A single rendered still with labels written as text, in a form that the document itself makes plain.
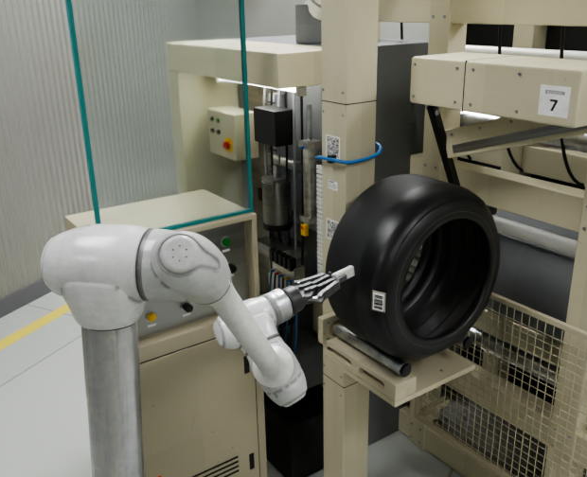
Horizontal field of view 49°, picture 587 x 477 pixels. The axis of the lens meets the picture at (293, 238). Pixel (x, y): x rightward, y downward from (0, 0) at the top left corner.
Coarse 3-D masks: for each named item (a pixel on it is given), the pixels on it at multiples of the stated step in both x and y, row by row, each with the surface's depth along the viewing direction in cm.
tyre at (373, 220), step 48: (384, 192) 190; (432, 192) 184; (336, 240) 191; (384, 240) 178; (432, 240) 224; (480, 240) 212; (384, 288) 179; (432, 288) 226; (480, 288) 205; (384, 336) 186; (432, 336) 212
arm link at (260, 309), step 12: (252, 300) 166; (264, 300) 167; (252, 312) 163; (264, 312) 164; (216, 324) 162; (264, 324) 162; (216, 336) 163; (228, 336) 160; (228, 348) 163; (240, 348) 164
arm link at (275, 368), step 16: (208, 304) 121; (224, 304) 131; (240, 304) 136; (224, 320) 137; (240, 320) 137; (240, 336) 139; (256, 336) 141; (256, 352) 143; (272, 352) 146; (288, 352) 156; (256, 368) 155; (272, 368) 148; (288, 368) 154; (272, 384) 154; (288, 384) 156; (304, 384) 158; (288, 400) 156
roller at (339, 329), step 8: (336, 328) 218; (344, 328) 216; (344, 336) 215; (352, 336) 212; (352, 344) 212; (360, 344) 209; (368, 344) 206; (368, 352) 206; (376, 352) 203; (384, 352) 201; (376, 360) 204; (384, 360) 200; (392, 360) 198; (400, 360) 197; (392, 368) 197; (400, 368) 194; (408, 368) 195
